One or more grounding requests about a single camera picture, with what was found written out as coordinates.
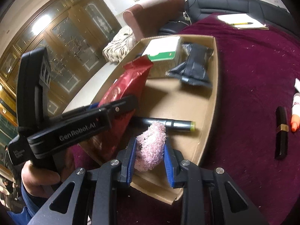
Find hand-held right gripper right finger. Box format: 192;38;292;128
163;143;270;225

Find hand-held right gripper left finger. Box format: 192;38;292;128
28;137;137;225

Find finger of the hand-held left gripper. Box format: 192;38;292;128
80;103;104;113
100;94;139;122

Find pink fluffy scrunchie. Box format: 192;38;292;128
134;121;168;171

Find red foil packet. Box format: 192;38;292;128
83;54;154;166

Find cardboard box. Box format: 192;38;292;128
90;35;223;205

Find person's left hand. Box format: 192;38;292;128
21;143;76;197

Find patterned cushion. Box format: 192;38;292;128
103;26;136;63

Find white and green box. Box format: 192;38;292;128
142;38;182;79

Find wooden glass-panel doors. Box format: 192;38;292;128
0;0;122;113

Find dark blue packet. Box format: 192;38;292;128
165;43;215;88

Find reddish brown armchair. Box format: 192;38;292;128
123;0;185;39

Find black lipstick gold band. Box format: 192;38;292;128
275;106;289;160

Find orange and white highlighter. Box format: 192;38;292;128
291;93;300;132

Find white notebook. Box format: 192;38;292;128
217;13;269;30

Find black leather sofa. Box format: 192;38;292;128
159;0;291;34

